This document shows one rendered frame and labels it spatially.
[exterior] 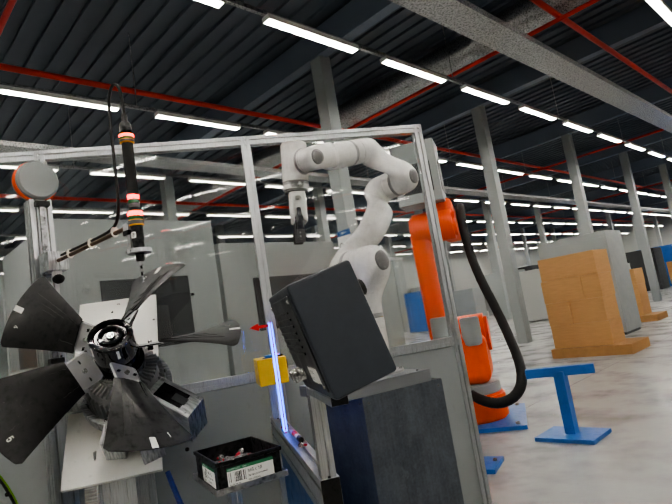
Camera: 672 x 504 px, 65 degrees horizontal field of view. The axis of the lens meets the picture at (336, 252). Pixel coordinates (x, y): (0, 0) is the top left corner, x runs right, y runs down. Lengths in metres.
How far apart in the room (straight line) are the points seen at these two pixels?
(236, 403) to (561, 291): 7.40
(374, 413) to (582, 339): 7.68
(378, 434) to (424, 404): 0.19
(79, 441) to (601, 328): 8.08
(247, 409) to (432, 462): 0.91
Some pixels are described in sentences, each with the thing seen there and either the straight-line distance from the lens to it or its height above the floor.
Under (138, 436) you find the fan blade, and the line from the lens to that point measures 1.43.
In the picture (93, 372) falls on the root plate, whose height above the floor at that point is 1.13.
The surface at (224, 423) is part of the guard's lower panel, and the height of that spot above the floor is 0.82.
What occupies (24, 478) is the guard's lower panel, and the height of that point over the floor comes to 0.76.
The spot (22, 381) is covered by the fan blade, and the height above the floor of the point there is 1.14.
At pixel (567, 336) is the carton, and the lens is 9.26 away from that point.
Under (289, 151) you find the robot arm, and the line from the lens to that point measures 1.70.
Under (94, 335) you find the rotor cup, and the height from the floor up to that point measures 1.23.
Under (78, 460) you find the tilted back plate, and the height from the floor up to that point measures 0.90.
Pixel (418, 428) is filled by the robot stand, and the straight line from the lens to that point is 1.72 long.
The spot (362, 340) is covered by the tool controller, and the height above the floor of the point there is 1.13.
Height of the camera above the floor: 1.16
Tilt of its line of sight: 7 degrees up
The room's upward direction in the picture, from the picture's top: 9 degrees counter-clockwise
